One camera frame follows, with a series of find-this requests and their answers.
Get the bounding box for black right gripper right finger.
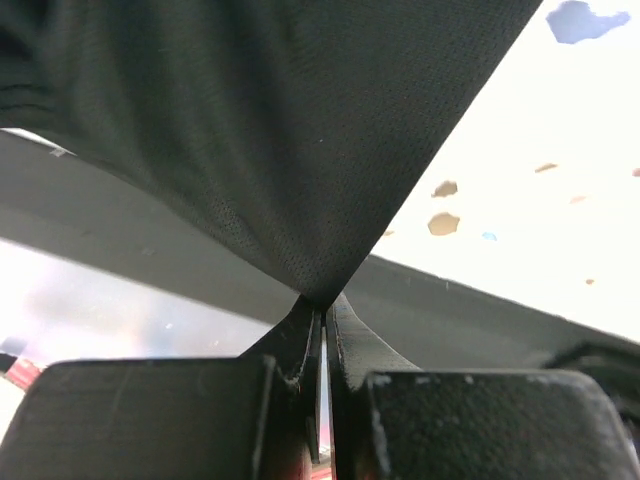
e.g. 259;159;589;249
325;297;639;479

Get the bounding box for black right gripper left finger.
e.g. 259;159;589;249
1;299;323;479

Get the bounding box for black t shirt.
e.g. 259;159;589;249
1;1;538;305

